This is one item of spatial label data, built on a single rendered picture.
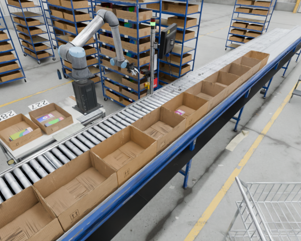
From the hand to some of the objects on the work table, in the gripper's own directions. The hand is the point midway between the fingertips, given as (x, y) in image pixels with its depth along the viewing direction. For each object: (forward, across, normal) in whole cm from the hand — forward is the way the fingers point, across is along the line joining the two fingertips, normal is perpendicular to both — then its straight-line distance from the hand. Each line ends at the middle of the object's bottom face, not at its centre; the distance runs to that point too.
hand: (136, 73), depth 273 cm
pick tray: (-6, +120, -20) cm, 121 cm away
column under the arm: (0, +77, -20) cm, 80 cm away
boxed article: (-14, +122, -24) cm, 125 cm away
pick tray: (-10, +152, -21) cm, 153 cm away
